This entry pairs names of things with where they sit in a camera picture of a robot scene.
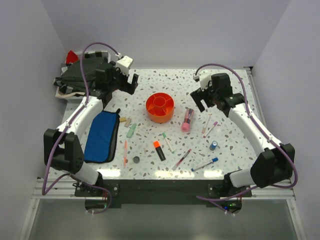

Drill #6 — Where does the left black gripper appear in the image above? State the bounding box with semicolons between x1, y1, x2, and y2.
108;62;138;95

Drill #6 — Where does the magenta capped white marker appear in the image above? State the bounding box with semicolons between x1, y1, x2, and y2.
203;121;218;138

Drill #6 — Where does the peach capped white marker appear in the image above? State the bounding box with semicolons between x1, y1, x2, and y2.
201;114;211;134

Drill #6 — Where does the green capped white marker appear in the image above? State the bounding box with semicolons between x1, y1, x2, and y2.
162;132;175;154

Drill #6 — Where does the blue capped white marker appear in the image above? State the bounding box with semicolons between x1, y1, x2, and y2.
191;157;219;172

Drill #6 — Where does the orange black highlighter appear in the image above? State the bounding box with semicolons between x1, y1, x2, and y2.
153;141;166;161

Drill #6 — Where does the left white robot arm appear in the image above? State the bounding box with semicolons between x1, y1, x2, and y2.
42;56;138;196

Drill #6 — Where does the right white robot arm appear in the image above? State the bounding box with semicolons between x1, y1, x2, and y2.
190;73;295;197

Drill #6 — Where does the beige speckled eraser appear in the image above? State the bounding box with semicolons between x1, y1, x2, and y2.
124;118;132;127

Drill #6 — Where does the orange round desk organizer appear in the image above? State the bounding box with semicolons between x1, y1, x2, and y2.
145;92;175;124

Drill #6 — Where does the mint green highlighter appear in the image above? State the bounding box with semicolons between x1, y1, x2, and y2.
126;123;137;139

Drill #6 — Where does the blue round stamp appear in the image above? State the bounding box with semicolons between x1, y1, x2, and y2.
209;140;218;151

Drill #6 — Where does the orange pink pen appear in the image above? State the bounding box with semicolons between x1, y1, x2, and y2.
123;140;128;168

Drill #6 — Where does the white bin with dark cloth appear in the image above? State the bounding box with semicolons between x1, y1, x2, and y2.
53;51;110;100

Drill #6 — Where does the blue fabric pencil pouch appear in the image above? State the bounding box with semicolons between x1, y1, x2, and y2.
84;109;121;164

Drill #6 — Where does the red cloth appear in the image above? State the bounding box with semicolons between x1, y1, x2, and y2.
65;50;79;64

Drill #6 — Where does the grey round sharpener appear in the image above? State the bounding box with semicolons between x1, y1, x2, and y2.
133;156;140;164

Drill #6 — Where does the red clear pen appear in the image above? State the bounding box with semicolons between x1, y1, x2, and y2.
172;148;192;171

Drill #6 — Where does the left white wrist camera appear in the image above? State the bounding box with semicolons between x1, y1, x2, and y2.
115;55;134;76

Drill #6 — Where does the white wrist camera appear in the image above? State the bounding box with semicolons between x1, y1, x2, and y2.
193;73;212;91
115;55;134;76

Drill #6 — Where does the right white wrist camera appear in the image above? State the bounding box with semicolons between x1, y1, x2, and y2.
193;73;212;91

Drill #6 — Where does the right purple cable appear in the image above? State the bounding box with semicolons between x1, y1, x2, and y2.
194;63;299;210

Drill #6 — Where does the purple cable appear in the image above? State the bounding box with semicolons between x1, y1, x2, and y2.
41;42;120;215
194;63;299;210

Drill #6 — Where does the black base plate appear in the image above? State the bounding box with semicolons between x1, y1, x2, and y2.
73;179;252;213

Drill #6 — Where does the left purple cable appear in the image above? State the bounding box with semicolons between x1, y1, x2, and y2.
41;42;120;215

